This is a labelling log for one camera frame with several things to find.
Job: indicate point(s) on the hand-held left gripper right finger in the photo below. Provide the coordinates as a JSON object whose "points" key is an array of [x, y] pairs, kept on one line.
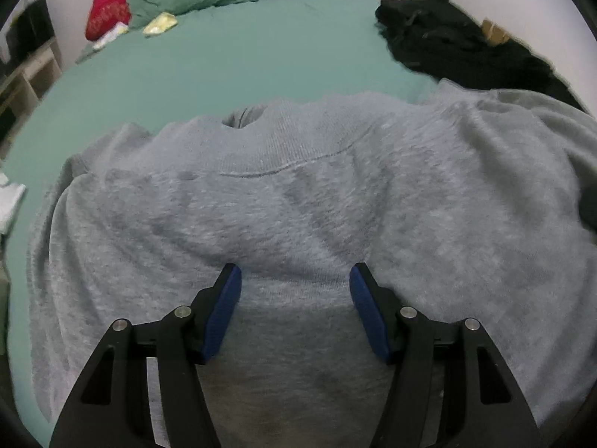
{"points": [[368, 310]]}

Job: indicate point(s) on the white flat packet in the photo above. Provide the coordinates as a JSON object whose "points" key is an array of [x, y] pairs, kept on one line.
{"points": [[109, 37]]}

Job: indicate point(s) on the beige computer desk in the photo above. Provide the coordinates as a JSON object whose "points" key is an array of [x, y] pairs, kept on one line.
{"points": [[32, 84]]}

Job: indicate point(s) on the black clothing pile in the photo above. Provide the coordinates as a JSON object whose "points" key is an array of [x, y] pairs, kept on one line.
{"points": [[447, 42]]}

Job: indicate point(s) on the white crumpled garment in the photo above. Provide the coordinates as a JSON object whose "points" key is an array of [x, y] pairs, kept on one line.
{"points": [[10, 203]]}

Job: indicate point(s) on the large red pillow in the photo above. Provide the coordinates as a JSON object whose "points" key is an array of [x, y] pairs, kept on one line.
{"points": [[109, 7]]}

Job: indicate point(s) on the black computer tower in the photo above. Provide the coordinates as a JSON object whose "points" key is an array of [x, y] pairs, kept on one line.
{"points": [[32, 25]]}

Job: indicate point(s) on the cardboard box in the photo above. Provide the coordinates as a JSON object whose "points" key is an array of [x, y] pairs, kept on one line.
{"points": [[495, 31]]}

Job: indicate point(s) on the yellow packet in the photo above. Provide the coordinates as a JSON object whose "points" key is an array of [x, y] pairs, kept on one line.
{"points": [[160, 24]]}

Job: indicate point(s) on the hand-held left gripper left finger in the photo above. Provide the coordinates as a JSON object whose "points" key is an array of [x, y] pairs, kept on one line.
{"points": [[224, 308]]}

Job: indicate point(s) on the grey printed hoodie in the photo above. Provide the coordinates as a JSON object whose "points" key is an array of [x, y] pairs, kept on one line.
{"points": [[298, 196]]}

